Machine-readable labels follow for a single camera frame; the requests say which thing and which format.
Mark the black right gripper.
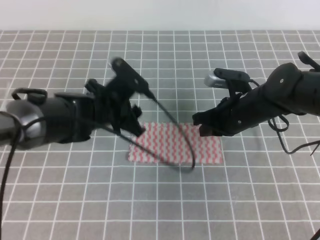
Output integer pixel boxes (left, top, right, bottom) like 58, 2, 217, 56
192, 93, 273, 137

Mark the pink wavy striped towel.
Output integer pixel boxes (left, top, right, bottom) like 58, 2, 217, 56
134, 122, 223, 164

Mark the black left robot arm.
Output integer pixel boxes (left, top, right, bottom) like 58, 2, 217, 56
0, 77, 145, 198

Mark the grey checked tablecloth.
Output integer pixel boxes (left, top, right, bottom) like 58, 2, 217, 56
0, 30, 320, 240

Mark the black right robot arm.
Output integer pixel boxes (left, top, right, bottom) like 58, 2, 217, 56
192, 51, 320, 137

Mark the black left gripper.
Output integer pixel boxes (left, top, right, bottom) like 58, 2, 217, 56
53, 78, 146, 144

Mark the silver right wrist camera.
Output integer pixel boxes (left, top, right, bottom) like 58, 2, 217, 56
204, 68, 252, 97

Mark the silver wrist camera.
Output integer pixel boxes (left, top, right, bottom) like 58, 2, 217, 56
204, 68, 252, 97
111, 57, 155, 99

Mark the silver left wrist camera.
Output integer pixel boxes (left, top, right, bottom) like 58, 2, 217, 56
111, 57, 155, 99

